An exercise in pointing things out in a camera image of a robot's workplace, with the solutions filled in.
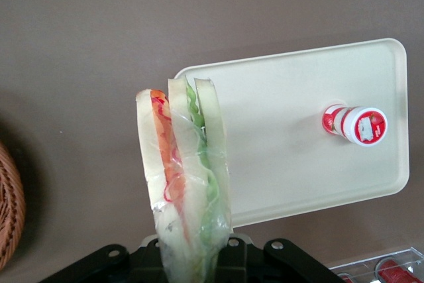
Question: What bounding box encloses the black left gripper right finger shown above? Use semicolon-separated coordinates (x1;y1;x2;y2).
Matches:
215;234;343;283

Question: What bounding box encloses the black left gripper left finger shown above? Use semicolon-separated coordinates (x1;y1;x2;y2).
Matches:
39;239;164;283

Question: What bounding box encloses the triangle sandwich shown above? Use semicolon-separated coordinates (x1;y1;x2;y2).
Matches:
134;76;233;283

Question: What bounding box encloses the beige plastic tray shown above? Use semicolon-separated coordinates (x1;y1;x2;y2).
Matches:
172;37;411;229

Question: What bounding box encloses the brown shallow wicker basket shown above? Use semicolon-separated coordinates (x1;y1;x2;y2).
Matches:
0;139;27;270

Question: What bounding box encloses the clear acrylic bottle rack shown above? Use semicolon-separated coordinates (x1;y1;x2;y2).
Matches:
327;246;424;283

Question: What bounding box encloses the red white yogurt cup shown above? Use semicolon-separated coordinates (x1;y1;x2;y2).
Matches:
321;103;389;146

